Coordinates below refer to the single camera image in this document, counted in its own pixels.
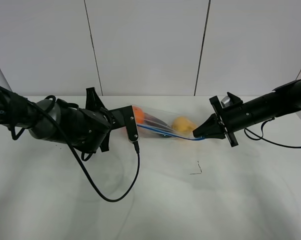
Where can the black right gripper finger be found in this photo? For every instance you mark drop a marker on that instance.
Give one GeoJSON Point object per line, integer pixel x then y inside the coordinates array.
{"type": "Point", "coordinates": [209, 132]}
{"type": "Point", "coordinates": [211, 121]}

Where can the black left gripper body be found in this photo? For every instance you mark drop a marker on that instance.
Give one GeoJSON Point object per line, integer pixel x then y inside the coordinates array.
{"type": "Point", "coordinates": [87, 129]}

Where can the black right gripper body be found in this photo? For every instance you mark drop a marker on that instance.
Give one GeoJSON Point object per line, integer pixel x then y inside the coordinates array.
{"type": "Point", "coordinates": [231, 118]}

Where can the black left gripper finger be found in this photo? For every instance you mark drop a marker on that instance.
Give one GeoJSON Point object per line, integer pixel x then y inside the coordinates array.
{"type": "Point", "coordinates": [93, 102]}

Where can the clear zip bag blue seal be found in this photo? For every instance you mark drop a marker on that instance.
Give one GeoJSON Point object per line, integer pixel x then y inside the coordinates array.
{"type": "Point", "coordinates": [167, 117]}

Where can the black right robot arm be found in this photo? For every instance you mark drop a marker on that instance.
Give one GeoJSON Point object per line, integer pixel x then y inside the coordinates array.
{"type": "Point", "coordinates": [283, 100]}

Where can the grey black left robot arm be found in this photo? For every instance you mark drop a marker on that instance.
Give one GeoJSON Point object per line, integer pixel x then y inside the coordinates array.
{"type": "Point", "coordinates": [53, 119]}

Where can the yellow pear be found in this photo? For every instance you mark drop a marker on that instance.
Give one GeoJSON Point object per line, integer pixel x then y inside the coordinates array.
{"type": "Point", "coordinates": [182, 125]}

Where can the orange fruit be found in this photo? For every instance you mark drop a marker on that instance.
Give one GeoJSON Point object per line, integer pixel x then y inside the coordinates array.
{"type": "Point", "coordinates": [139, 115]}

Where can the purple eggplant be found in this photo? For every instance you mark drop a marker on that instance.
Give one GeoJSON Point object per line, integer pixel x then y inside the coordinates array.
{"type": "Point", "coordinates": [156, 123]}

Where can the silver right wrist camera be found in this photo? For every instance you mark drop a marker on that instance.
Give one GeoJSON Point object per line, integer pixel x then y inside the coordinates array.
{"type": "Point", "coordinates": [226, 102]}

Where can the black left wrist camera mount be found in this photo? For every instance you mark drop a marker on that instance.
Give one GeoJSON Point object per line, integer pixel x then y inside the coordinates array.
{"type": "Point", "coordinates": [124, 117]}

